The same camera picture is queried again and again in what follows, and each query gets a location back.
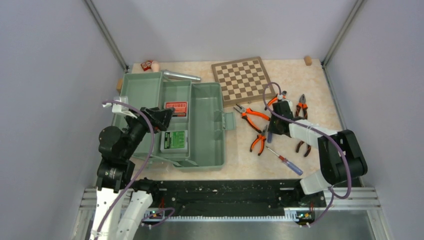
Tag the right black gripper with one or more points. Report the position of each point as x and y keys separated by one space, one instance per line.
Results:
x=271 y=128

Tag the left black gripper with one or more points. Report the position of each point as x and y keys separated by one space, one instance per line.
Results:
x=160 y=117

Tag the blue handled screwdriver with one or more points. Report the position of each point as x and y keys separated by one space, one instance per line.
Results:
x=288 y=163
x=269 y=137

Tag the orange long nose pliers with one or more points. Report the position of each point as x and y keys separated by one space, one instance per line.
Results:
x=260 y=138

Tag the red tool card pack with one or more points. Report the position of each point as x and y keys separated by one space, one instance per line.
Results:
x=181 y=111

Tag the green screw bit box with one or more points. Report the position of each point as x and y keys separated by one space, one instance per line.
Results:
x=174 y=142

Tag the orange diagonal cutters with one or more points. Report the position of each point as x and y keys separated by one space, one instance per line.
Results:
x=277 y=99

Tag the green plastic tool box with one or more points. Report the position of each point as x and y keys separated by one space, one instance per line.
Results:
x=205 y=125

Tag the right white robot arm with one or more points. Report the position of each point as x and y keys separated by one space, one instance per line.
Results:
x=340 y=155

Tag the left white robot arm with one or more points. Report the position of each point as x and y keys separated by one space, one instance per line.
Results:
x=121 y=202

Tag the small red printed box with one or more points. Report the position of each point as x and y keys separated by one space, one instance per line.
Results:
x=147 y=66

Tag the wooden block at left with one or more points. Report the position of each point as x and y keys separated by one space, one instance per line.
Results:
x=119 y=85

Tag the wooden chessboard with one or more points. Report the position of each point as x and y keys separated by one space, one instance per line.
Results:
x=242 y=81

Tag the orange handled pliers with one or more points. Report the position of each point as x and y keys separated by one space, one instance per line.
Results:
x=302 y=107

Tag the wooden handle hammer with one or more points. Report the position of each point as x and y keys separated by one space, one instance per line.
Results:
x=155 y=67

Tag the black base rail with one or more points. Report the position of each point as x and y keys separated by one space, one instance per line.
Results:
x=228 y=198

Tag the aluminium frame post left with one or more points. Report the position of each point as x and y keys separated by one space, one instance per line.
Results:
x=104 y=31

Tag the aluminium frame post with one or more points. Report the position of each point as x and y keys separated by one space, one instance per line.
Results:
x=357 y=7
x=104 y=31

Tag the aluminium frame post right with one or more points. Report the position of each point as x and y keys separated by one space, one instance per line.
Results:
x=357 y=7

